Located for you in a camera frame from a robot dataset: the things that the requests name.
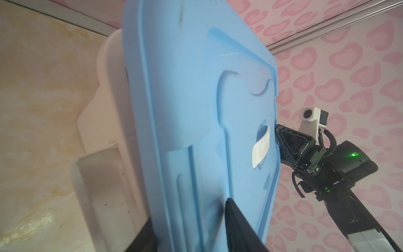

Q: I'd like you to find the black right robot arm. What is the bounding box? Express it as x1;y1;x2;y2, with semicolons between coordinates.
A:
275;125;401;252

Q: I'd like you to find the blue plastic bin lid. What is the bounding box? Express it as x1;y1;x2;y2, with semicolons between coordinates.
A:
122;1;280;252

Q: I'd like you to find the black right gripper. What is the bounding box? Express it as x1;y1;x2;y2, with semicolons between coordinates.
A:
275;124;378;201

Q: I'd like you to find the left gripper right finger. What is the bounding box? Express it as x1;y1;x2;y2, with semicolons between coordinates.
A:
225;198;269;252

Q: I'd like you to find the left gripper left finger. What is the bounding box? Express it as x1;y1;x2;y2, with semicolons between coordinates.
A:
125;218;157;252

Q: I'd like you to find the white plastic storage bin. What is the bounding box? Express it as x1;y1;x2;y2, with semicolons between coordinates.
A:
70;30;150;252

